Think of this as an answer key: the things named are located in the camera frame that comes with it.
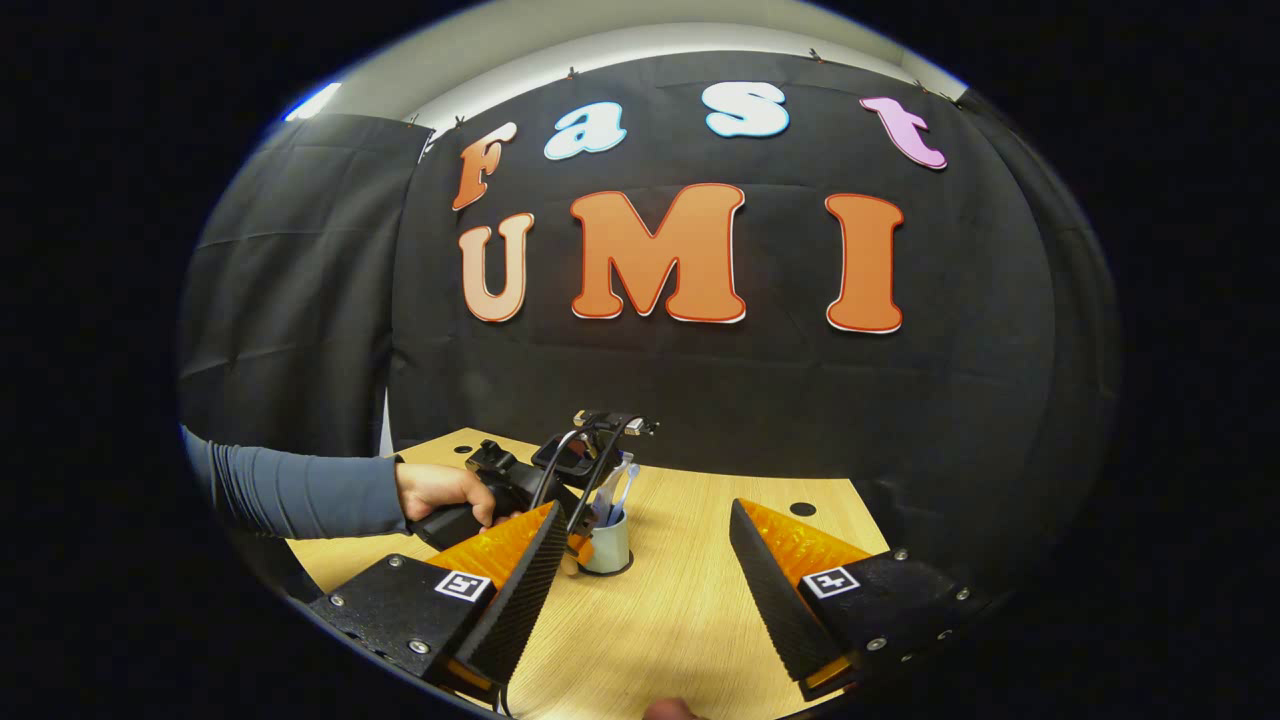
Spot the white toothbrush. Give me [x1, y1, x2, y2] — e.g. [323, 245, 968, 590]
[612, 458, 643, 523]

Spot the plain black side cloth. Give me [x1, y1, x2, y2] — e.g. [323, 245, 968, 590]
[178, 112, 436, 461]

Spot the black backdrop cloth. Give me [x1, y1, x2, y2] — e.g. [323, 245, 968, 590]
[385, 50, 1123, 561]

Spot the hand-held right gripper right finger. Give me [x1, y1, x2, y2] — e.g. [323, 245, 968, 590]
[728, 497, 991, 703]

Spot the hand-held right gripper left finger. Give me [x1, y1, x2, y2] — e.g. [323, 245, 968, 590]
[308, 500, 569, 701]

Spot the wooden desktop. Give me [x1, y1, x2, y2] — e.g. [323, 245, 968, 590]
[285, 428, 891, 720]

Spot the light blue cup wooden handle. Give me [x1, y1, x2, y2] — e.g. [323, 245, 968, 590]
[575, 505, 633, 576]

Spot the ceiling light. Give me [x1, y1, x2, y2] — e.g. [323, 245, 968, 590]
[283, 82, 343, 123]

